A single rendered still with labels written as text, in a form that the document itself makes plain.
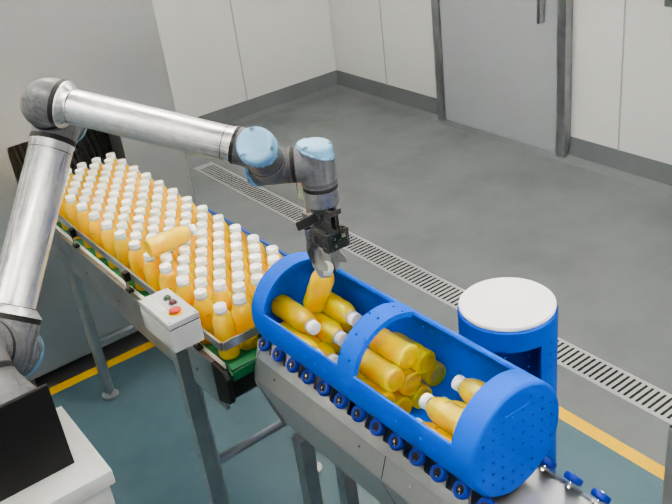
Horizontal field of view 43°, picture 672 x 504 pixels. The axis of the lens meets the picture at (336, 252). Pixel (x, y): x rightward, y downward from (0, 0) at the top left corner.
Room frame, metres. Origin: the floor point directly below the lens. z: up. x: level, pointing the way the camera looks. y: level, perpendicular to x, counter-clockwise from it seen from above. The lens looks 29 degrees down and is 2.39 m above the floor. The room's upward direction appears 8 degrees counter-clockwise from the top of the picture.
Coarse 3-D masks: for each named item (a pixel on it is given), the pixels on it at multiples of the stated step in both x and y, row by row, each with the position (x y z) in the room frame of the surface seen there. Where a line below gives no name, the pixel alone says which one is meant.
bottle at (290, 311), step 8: (280, 296) 2.09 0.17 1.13; (288, 296) 2.09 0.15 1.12; (272, 304) 2.08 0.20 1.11; (280, 304) 2.05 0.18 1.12; (288, 304) 2.04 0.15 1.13; (296, 304) 2.03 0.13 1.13; (280, 312) 2.04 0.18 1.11; (288, 312) 2.01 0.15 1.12; (296, 312) 1.99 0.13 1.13; (304, 312) 1.99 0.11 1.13; (288, 320) 2.00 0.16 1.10; (296, 320) 1.97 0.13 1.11; (304, 320) 1.96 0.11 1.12; (296, 328) 1.97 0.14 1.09; (304, 328) 1.96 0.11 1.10
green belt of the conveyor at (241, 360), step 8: (56, 224) 3.29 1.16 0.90; (80, 240) 3.10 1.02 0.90; (88, 248) 3.02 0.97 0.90; (96, 256) 2.94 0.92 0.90; (120, 272) 2.79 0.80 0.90; (144, 296) 2.59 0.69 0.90; (208, 344) 2.24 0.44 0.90; (216, 352) 2.19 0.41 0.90; (240, 352) 2.17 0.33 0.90; (248, 352) 2.16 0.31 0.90; (256, 352) 2.16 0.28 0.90; (224, 360) 2.14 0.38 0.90; (232, 360) 2.13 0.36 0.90; (240, 360) 2.13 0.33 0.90; (248, 360) 2.13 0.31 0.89; (232, 368) 2.10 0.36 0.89; (240, 368) 2.11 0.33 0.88; (248, 368) 2.12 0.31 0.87; (232, 376) 2.12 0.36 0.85; (240, 376) 2.10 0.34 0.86
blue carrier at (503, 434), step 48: (288, 288) 2.12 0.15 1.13; (336, 288) 2.18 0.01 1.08; (288, 336) 1.90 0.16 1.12; (432, 336) 1.83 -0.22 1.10; (336, 384) 1.73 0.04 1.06; (528, 384) 1.44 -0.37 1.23; (432, 432) 1.44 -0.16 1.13; (480, 432) 1.36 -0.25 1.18; (528, 432) 1.43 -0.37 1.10; (480, 480) 1.35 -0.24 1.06
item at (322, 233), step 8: (336, 208) 1.93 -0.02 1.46; (320, 216) 1.95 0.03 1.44; (328, 216) 1.91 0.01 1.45; (336, 216) 1.94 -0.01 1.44; (320, 224) 1.95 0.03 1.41; (328, 224) 1.91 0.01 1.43; (336, 224) 1.91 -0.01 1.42; (312, 232) 1.95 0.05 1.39; (320, 232) 1.92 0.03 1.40; (328, 232) 1.91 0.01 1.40; (336, 232) 1.91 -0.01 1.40; (344, 232) 1.93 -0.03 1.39; (312, 240) 1.95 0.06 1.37; (320, 240) 1.94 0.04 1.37; (328, 240) 1.90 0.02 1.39; (336, 240) 1.91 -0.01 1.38; (344, 240) 1.93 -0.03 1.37; (328, 248) 1.89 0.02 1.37; (336, 248) 1.91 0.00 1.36
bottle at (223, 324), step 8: (224, 312) 2.15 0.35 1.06; (216, 320) 2.14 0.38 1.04; (224, 320) 2.14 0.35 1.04; (232, 320) 2.16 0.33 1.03; (216, 328) 2.14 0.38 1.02; (224, 328) 2.13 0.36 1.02; (232, 328) 2.15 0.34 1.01; (216, 336) 2.14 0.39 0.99; (224, 336) 2.13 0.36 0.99; (232, 336) 2.14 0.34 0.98; (224, 352) 2.13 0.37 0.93; (232, 352) 2.14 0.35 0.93
